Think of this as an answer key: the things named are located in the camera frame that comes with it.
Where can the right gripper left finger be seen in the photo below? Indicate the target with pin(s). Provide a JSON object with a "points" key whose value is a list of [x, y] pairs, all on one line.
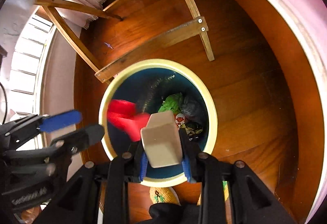
{"points": [[78, 201]]}

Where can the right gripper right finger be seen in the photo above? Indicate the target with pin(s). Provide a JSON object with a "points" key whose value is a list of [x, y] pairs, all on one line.
{"points": [[250, 200]]}

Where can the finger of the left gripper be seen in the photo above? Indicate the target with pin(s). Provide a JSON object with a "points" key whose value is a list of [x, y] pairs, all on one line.
{"points": [[16, 133], [64, 142]]}

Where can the red paper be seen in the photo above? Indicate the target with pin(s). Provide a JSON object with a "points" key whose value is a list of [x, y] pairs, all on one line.
{"points": [[125, 116]]}

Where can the beige small carton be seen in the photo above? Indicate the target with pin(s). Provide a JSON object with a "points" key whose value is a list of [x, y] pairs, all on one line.
{"points": [[161, 140]]}

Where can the green paper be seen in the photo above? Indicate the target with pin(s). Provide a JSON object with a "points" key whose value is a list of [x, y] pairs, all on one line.
{"points": [[172, 103]]}

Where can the round trash bin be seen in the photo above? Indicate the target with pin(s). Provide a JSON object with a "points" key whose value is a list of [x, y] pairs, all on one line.
{"points": [[148, 84]]}

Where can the yellow patterned slipper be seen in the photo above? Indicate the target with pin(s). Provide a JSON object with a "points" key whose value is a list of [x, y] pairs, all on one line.
{"points": [[163, 195]]}

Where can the crumpled black gold wrapper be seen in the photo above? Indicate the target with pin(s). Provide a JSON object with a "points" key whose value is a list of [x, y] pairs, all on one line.
{"points": [[193, 129]]}

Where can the wooden table frame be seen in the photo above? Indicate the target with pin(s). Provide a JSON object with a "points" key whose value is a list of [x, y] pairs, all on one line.
{"points": [[124, 56]]}

